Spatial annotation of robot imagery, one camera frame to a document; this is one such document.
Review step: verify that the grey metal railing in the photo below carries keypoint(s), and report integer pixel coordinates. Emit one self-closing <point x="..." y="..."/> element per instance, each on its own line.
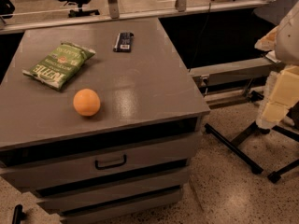
<point x="35" y="14"/>

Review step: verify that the dark snack bar wrapper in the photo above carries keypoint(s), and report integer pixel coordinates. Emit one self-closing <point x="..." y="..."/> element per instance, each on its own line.
<point x="124" y="42"/>

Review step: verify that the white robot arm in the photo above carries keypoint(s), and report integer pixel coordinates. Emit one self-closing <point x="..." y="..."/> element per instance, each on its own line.
<point x="281" y="91"/>

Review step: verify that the black object at floor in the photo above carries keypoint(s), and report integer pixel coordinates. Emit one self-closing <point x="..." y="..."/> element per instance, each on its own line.
<point x="18" y="215"/>

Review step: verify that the orange fruit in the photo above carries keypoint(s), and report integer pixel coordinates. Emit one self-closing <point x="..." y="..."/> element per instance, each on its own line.
<point x="86" y="102"/>

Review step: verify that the green jalapeno chip bag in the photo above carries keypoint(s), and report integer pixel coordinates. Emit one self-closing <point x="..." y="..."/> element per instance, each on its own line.
<point x="60" y="65"/>

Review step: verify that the black metal stand base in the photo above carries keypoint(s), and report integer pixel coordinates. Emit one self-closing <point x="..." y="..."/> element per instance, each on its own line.
<point x="235" y="147"/>

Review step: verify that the black top drawer handle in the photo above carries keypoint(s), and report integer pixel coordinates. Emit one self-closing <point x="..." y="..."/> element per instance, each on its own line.
<point x="100" y="165"/>

